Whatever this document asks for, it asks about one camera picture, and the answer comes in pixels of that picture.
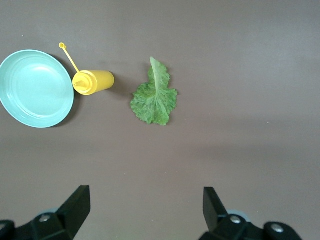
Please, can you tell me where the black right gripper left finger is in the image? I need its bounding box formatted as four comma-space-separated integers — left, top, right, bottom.
0, 185, 91, 240

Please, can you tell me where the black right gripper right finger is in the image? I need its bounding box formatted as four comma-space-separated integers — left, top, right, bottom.
199, 186, 303, 240

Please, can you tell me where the green lettuce leaf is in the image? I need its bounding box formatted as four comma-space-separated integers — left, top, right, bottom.
129, 56, 179, 127

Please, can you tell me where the yellow squeeze bottle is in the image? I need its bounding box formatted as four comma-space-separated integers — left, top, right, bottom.
58, 42, 116, 96

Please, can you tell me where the mint green plate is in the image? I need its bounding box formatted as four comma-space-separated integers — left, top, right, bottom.
0, 49, 75, 129

